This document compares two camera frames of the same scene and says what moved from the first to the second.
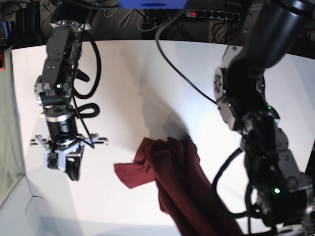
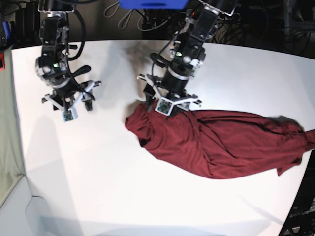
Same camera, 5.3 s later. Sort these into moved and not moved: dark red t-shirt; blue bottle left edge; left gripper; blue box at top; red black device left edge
Moved: left gripper; dark red t-shirt
Not moved: blue box at top; red black device left edge; blue bottle left edge
